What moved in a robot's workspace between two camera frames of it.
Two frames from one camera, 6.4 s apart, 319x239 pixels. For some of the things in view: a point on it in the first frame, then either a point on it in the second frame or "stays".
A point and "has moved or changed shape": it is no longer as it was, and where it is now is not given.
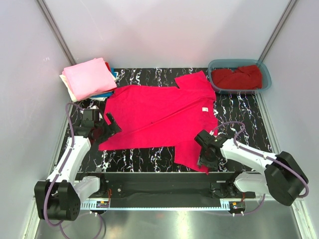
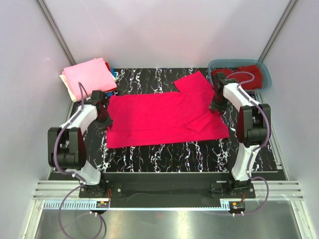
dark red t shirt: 245,77 stays
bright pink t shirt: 160,117 has moved or changed shape
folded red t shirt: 108,65 stays
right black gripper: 213,166 to 222,109
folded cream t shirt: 63,77 stays
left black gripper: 113,127 to 108,122
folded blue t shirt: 108,94 stays
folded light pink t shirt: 89,77 stays
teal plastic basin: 222,64 stays
